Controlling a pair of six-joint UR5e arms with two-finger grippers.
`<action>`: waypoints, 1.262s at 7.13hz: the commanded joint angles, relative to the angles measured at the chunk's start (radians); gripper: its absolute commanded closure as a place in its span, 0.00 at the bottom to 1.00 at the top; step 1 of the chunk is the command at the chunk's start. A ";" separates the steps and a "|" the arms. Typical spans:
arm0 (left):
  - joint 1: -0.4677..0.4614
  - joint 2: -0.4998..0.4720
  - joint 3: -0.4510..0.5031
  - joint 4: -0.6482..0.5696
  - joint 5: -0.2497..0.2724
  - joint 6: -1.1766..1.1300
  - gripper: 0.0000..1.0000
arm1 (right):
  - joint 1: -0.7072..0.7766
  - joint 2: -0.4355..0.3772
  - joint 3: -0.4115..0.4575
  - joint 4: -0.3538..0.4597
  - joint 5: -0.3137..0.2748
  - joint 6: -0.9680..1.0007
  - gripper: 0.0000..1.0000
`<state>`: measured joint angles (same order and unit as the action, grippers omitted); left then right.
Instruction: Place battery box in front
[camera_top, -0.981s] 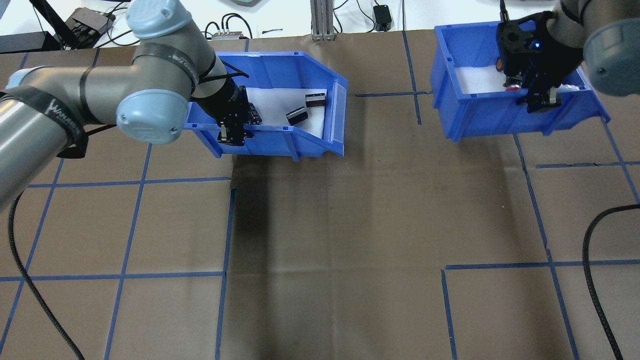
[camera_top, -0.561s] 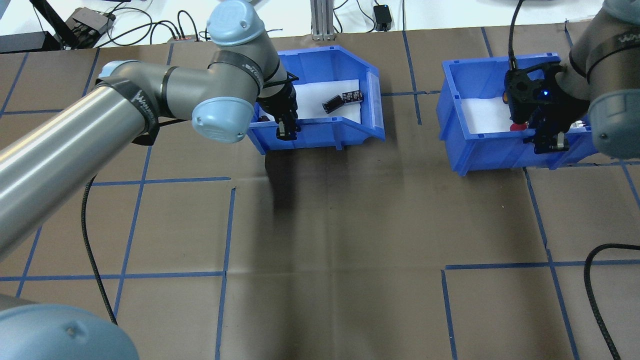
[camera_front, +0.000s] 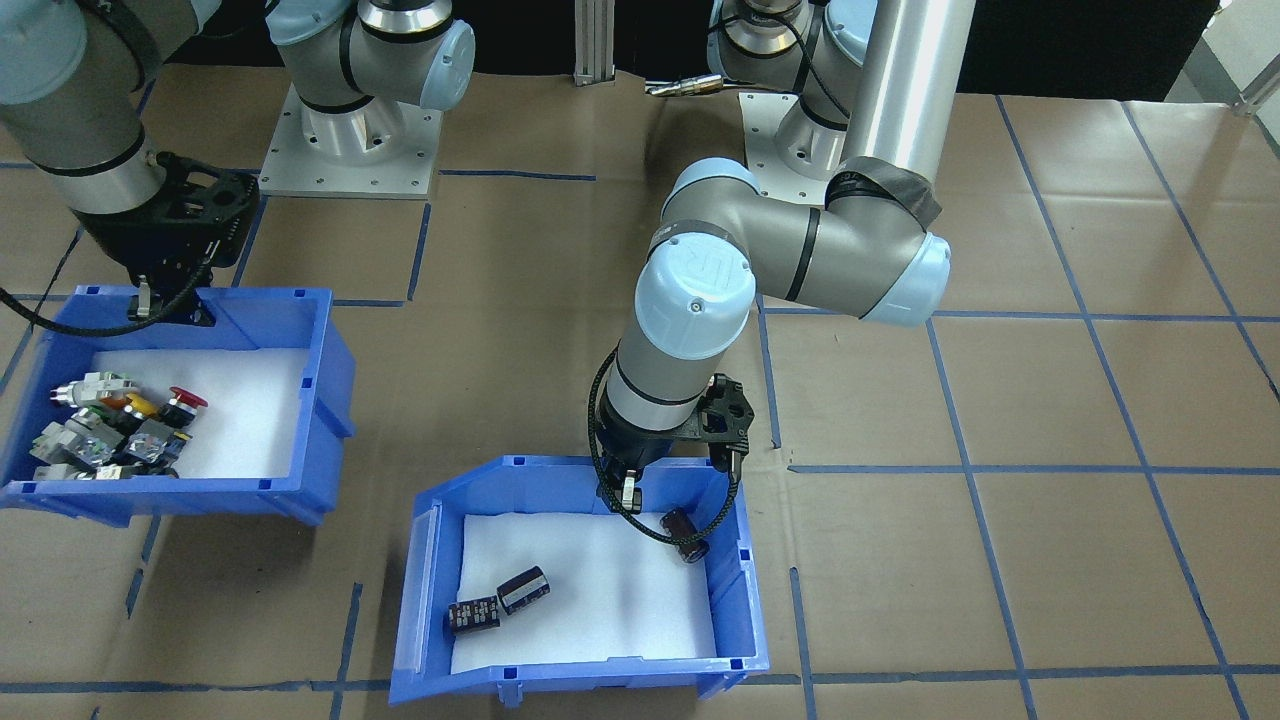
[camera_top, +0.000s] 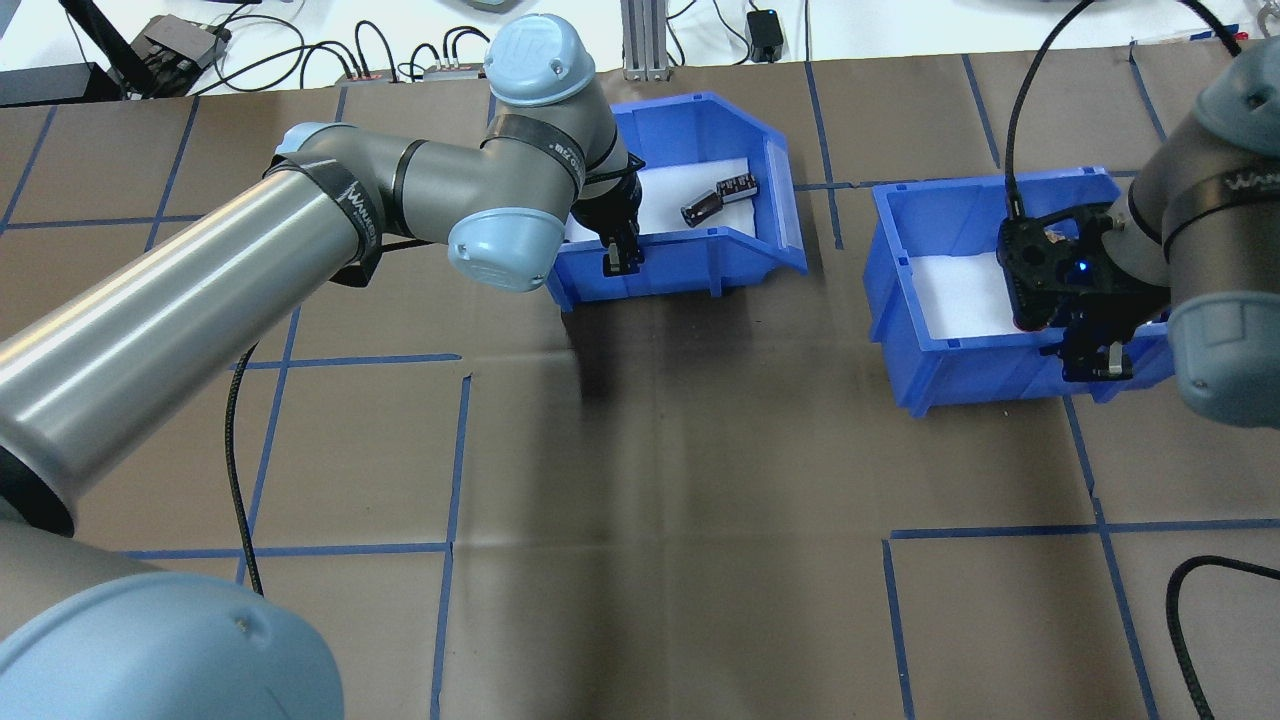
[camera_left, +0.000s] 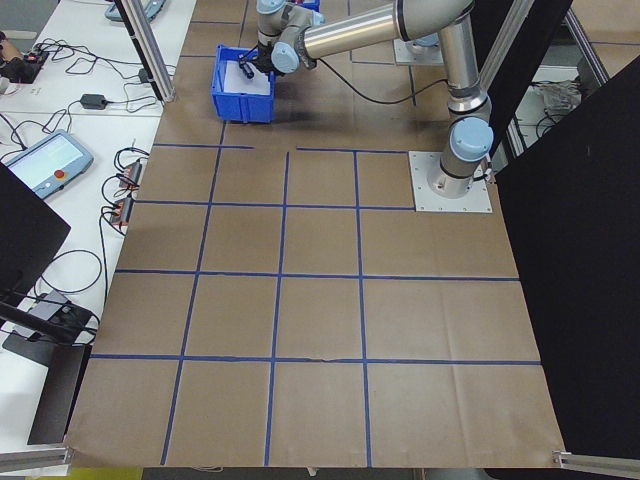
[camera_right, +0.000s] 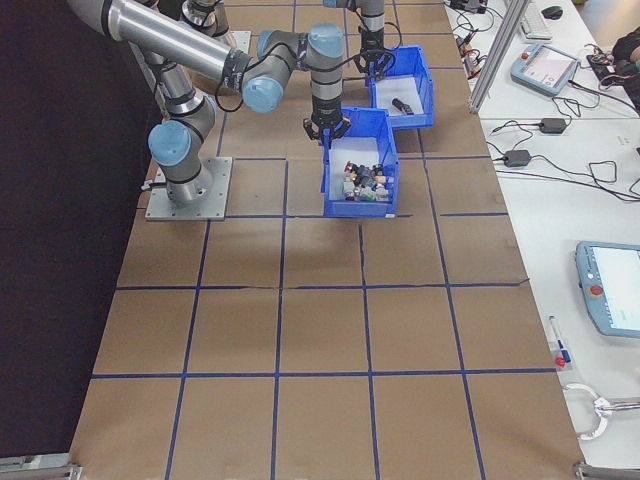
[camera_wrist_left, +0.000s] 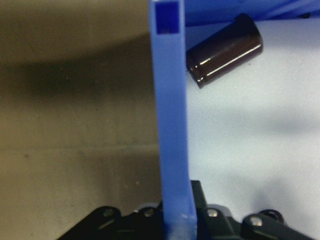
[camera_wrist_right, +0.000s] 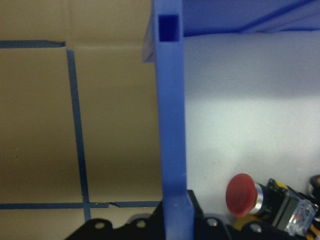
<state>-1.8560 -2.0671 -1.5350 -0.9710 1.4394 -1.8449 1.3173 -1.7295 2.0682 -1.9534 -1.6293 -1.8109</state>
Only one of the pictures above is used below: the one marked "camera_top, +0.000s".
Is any black power adapter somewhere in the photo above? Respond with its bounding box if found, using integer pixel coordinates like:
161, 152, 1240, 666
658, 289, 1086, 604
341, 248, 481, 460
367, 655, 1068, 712
745, 8, 786, 63

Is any aluminium extrusion post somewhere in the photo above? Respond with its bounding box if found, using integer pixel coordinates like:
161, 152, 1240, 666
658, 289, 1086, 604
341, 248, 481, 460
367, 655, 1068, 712
620, 0, 669, 83

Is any blue bin of switches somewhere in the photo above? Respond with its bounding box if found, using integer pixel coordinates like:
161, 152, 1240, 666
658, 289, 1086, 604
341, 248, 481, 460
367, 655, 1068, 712
865, 165, 1176, 419

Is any flat black box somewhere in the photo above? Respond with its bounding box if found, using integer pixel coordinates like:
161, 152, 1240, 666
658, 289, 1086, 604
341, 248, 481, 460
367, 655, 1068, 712
0, 62, 99, 108

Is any black electronic device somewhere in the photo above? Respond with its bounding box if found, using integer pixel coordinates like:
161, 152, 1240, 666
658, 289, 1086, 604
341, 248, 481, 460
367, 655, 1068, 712
133, 13, 233, 73

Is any black diagonal stand bar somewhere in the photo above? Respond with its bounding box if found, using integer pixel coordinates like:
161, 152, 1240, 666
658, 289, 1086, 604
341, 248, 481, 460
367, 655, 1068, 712
58, 0, 159, 99

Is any blue bin of capacitors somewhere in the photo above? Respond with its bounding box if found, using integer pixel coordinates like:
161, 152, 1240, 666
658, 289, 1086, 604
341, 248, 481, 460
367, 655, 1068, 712
545, 92, 809, 313

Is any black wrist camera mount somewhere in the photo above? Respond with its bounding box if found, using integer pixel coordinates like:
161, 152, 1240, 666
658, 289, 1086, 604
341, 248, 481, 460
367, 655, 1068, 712
998, 205, 1113, 333

